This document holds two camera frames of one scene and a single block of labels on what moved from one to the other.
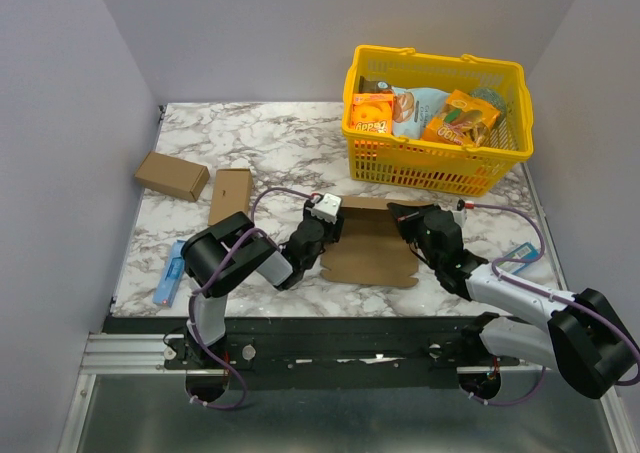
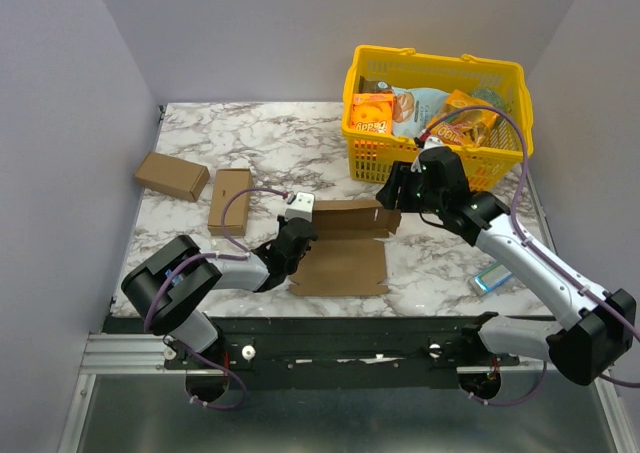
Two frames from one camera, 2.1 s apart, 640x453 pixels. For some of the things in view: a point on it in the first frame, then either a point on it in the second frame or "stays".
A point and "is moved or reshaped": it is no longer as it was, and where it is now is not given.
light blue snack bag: (412, 107) stays
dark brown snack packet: (374, 87) stays
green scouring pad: (490, 96) stays
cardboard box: (372, 249) is moved or reshaped
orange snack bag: (465, 120) stays
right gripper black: (409, 218) → (400, 188)
